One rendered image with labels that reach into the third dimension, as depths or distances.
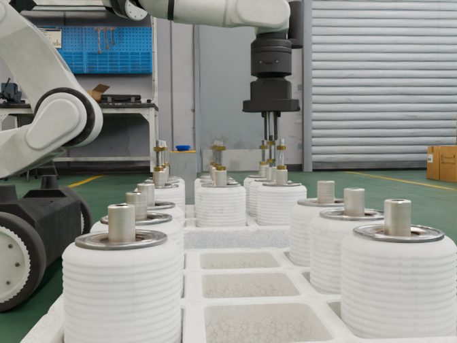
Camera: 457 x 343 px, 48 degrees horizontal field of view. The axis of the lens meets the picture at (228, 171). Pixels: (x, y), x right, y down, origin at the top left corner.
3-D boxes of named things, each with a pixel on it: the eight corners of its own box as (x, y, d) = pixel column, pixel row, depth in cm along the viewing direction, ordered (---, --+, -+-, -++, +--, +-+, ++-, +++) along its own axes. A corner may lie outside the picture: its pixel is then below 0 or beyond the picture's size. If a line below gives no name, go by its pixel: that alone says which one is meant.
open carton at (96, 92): (77, 107, 581) (77, 87, 580) (110, 107, 574) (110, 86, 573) (65, 105, 551) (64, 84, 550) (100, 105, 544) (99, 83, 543)
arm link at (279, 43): (252, 52, 105) (252, -5, 105) (247, 60, 116) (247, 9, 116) (307, 52, 106) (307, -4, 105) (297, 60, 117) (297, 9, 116)
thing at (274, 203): (262, 270, 106) (261, 183, 106) (309, 272, 104) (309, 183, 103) (253, 282, 97) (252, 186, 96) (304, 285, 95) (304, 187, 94)
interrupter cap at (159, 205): (111, 214, 62) (111, 207, 62) (120, 206, 70) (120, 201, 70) (174, 212, 63) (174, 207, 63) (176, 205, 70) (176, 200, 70)
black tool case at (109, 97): (101, 106, 568) (101, 97, 567) (139, 107, 577) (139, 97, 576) (100, 104, 534) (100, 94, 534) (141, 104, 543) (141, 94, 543)
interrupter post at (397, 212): (389, 241, 43) (389, 202, 43) (378, 235, 46) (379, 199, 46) (416, 240, 44) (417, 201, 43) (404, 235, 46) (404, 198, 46)
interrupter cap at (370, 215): (329, 224, 52) (329, 218, 52) (311, 214, 60) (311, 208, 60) (401, 223, 53) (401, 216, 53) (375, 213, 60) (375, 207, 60)
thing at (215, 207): (254, 283, 97) (253, 187, 96) (204, 288, 94) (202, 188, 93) (237, 271, 106) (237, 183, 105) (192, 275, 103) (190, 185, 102)
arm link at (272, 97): (238, 110, 108) (238, 52, 107) (246, 113, 117) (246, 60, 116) (298, 109, 105) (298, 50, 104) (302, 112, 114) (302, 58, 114)
